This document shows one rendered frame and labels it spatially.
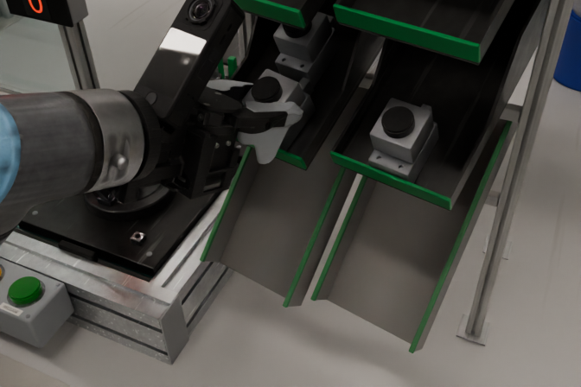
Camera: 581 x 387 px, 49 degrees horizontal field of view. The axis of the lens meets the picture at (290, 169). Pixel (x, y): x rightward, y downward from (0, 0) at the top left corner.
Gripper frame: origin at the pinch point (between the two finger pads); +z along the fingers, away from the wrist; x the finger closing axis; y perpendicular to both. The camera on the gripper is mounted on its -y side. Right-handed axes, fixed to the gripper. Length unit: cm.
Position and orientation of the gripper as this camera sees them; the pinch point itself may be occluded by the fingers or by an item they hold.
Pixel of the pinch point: (274, 97)
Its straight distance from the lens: 65.5
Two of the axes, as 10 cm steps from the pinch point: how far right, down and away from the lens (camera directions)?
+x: 7.8, 4.1, -4.7
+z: 5.6, -1.5, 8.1
